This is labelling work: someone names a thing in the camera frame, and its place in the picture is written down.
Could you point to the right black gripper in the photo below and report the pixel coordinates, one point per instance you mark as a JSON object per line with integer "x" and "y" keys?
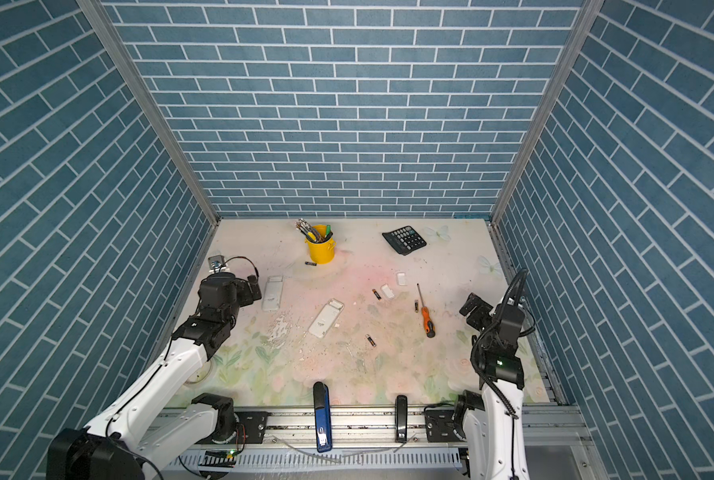
{"x": 484, "y": 311}

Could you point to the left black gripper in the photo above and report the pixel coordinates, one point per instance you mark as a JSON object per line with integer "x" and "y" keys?
{"x": 243, "y": 288}

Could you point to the white remote control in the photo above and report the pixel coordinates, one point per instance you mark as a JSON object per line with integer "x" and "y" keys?
{"x": 271, "y": 300}
{"x": 326, "y": 318}

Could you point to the orange black handled screwdriver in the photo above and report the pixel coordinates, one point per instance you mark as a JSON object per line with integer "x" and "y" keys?
{"x": 426, "y": 315}

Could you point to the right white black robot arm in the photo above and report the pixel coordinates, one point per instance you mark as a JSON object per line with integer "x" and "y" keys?
{"x": 491, "y": 419}

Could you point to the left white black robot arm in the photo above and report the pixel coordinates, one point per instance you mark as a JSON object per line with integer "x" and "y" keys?
{"x": 118, "y": 443}

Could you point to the roll of clear tape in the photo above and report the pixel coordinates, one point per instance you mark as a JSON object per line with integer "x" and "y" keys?
{"x": 202, "y": 374}

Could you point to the bundle of pencils in cup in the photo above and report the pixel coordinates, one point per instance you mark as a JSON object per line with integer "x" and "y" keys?
{"x": 308, "y": 231}

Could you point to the yellow metal pen cup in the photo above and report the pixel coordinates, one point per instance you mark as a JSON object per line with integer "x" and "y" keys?
{"x": 324, "y": 252}

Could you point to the black desk calculator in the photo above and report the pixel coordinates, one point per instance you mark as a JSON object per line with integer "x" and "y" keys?
{"x": 404, "y": 240}

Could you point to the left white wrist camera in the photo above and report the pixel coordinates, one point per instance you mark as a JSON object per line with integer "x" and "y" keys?
{"x": 216, "y": 263}

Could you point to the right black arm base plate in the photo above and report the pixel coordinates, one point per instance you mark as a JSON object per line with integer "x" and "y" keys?
{"x": 444, "y": 425}

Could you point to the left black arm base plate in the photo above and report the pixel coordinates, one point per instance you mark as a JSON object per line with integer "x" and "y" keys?
{"x": 250, "y": 429}

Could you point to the blue black clamp handle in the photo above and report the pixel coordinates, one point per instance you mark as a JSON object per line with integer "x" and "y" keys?
{"x": 322, "y": 414}

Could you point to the aluminium front rail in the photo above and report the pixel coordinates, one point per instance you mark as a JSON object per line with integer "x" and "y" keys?
{"x": 352, "y": 428}

